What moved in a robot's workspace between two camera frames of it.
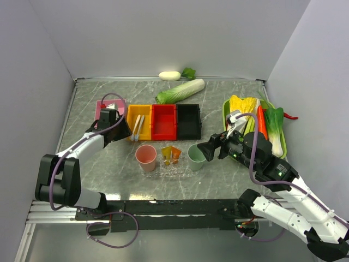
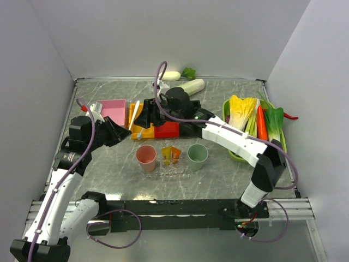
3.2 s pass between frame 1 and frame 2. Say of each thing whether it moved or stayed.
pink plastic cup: stayed
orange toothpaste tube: stayed
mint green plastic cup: stayed
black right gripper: moved
